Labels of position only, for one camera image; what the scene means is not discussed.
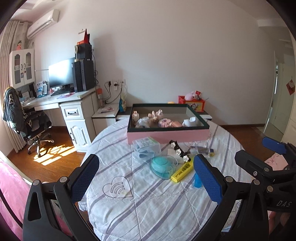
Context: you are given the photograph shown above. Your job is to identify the yellow highlighter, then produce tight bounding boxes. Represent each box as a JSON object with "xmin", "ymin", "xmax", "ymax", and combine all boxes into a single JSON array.
[{"xmin": 171, "ymin": 161, "xmax": 194, "ymax": 183}]

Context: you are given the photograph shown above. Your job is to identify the black hair clip white flowers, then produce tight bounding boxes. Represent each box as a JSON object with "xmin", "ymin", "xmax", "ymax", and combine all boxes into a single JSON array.
[{"xmin": 169, "ymin": 140, "xmax": 191, "ymax": 162}]

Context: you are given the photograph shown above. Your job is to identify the rose gold tumbler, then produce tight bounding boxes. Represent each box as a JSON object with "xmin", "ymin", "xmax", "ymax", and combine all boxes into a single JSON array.
[{"xmin": 171, "ymin": 121, "xmax": 183, "ymax": 128}]

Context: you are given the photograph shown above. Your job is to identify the teal toy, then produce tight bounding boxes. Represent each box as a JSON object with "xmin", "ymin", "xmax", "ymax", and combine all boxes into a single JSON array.
[{"xmin": 150, "ymin": 156, "xmax": 179, "ymax": 180}]

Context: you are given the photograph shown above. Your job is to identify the pink block donut figure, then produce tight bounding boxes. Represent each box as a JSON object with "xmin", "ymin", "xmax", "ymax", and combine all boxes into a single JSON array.
[{"xmin": 158, "ymin": 118, "xmax": 172, "ymax": 128}]

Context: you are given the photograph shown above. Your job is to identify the clear box with blue cloth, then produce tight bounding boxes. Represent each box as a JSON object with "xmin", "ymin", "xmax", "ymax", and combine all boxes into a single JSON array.
[{"xmin": 132, "ymin": 137, "xmax": 162, "ymax": 159}]

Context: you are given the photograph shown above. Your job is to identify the blue highlighter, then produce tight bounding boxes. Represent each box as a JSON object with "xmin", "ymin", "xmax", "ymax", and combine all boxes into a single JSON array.
[{"xmin": 194, "ymin": 173, "xmax": 203, "ymax": 188}]

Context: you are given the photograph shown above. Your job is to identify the baby doll blue dress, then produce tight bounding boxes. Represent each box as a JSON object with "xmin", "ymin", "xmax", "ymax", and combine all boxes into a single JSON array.
[{"xmin": 147, "ymin": 111, "xmax": 158, "ymax": 123}]

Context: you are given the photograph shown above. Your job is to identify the pink white block figure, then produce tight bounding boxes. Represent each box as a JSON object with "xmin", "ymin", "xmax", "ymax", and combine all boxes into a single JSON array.
[{"xmin": 132, "ymin": 110, "xmax": 139, "ymax": 123}]

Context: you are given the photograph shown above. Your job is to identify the pink bedding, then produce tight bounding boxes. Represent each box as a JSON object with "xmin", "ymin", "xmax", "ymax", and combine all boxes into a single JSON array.
[{"xmin": 1, "ymin": 153, "xmax": 31, "ymax": 240}]

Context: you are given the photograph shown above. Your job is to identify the striped quilted table cover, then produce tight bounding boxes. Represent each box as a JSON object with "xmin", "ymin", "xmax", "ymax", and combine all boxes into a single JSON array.
[{"xmin": 78, "ymin": 119, "xmax": 255, "ymax": 241}]

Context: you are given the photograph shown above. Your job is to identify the red toy storage box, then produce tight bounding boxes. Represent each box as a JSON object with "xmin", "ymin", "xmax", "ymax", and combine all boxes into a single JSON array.
[{"xmin": 178, "ymin": 95, "xmax": 205, "ymax": 113}]

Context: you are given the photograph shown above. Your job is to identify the black office chair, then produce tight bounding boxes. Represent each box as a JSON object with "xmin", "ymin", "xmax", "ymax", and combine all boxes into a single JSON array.
[{"xmin": 3, "ymin": 86, "xmax": 54, "ymax": 157}]

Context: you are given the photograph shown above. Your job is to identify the pink and black box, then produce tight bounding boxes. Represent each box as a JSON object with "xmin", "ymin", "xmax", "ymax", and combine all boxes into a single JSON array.
[{"xmin": 127, "ymin": 103, "xmax": 210, "ymax": 145}]

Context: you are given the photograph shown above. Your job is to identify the white desk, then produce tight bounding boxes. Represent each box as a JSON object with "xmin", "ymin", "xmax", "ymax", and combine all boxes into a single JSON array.
[{"xmin": 23, "ymin": 88, "xmax": 98, "ymax": 153}]

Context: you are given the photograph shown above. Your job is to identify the orange capped bottle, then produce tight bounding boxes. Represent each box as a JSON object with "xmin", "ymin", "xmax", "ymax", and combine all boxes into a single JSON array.
[{"xmin": 96, "ymin": 88, "xmax": 104, "ymax": 108}]

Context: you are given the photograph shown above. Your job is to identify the black computer tower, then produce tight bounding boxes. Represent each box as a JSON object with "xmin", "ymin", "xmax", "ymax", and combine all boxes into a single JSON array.
[{"xmin": 72, "ymin": 59, "xmax": 95, "ymax": 92}]

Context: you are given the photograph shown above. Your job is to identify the black computer monitor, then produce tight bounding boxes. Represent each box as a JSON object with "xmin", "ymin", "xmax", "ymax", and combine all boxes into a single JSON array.
[{"xmin": 48, "ymin": 58, "xmax": 75, "ymax": 88}]

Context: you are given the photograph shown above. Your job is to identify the white glass-door cabinet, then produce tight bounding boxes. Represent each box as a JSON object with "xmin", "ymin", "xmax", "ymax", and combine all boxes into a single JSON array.
[{"xmin": 9, "ymin": 49, "xmax": 35, "ymax": 89}]

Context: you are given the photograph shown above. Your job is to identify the black speaker box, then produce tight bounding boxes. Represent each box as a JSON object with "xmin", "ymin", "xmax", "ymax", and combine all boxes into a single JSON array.
[{"xmin": 75, "ymin": 43, "xmax": 92, "ymax": 60}]

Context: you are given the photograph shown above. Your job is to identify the doll on cabinet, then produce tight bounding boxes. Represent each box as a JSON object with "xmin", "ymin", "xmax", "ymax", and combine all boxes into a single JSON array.
[{"xmin": 16, "ymin": 40, "xmax": 24, "ymax": 51}]

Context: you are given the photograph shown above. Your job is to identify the white air conditioner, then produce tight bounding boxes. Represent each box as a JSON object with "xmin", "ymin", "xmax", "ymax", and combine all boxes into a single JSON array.
[{"xmin": 27, "ymin": 9, "xmax": 60, "ymax": 40}]

